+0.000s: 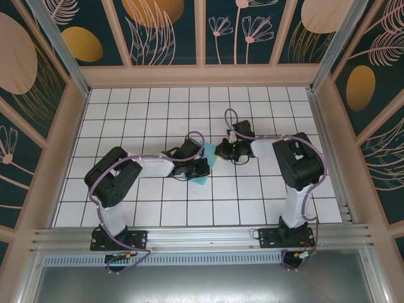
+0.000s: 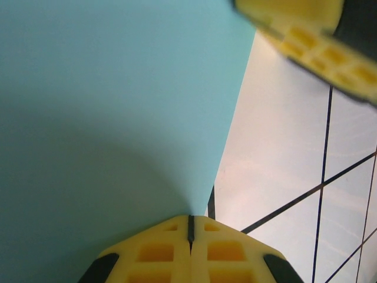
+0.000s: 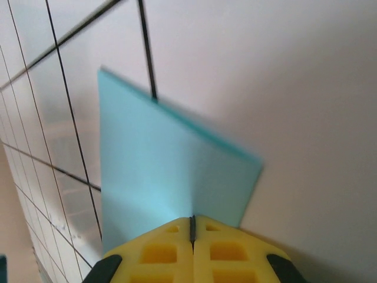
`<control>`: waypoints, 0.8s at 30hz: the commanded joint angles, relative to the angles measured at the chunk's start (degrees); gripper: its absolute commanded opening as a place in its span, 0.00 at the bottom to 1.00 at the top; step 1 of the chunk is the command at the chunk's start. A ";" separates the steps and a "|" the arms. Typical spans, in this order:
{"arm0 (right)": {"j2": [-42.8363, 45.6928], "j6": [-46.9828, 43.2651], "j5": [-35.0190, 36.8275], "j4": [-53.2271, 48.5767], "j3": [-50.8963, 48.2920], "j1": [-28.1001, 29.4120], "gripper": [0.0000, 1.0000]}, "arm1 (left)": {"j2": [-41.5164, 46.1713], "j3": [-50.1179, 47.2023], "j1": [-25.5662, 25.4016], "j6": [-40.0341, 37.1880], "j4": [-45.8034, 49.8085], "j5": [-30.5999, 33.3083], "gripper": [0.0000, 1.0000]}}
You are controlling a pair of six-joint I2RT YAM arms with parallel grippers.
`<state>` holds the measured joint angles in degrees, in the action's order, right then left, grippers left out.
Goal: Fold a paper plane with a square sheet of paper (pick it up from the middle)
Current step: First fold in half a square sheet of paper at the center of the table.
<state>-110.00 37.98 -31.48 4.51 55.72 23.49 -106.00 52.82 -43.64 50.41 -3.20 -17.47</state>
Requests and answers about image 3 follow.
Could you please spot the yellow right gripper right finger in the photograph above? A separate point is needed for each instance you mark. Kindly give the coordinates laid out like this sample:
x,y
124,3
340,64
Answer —
x,y
235,265

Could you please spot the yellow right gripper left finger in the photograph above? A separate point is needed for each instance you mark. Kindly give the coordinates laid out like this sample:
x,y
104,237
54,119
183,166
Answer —
x,y
159,265

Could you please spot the teal cloth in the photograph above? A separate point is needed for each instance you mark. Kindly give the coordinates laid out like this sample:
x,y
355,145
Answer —
x,y
153,159

